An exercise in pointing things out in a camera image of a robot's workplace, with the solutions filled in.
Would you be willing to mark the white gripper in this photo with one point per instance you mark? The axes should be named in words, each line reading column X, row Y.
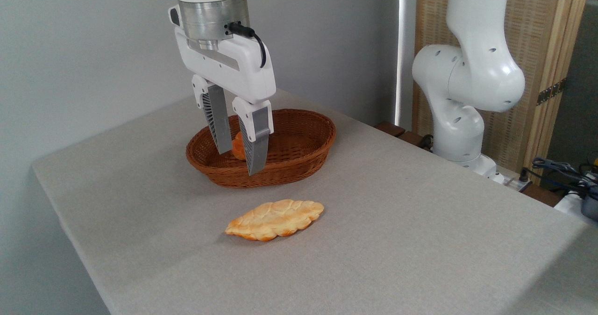
column 243, row 72

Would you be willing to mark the braided golden bread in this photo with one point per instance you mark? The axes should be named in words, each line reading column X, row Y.
column 275, row 219

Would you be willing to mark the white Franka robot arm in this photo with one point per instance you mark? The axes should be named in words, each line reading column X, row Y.
column 472, row 81

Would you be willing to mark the small orange bread roll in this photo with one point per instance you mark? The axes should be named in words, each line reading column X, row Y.
column 238, row 149

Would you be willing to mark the brown wicker basket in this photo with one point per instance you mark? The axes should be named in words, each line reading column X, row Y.
column 299, row 156

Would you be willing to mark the brown wooden block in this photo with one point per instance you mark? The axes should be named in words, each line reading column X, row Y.
column 413, row 139
column 390, row 128

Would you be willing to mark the grey fabric table cover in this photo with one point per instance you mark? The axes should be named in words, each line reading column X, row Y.
column 373, row 240

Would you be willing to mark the white vertical pole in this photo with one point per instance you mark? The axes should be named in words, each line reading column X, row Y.
column 405, row 48

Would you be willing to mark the wood and rattan folding screen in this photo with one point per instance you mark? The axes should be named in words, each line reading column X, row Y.
column 537, row 34

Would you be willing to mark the black screen hinge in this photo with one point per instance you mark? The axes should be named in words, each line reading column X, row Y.
column 551, row 91

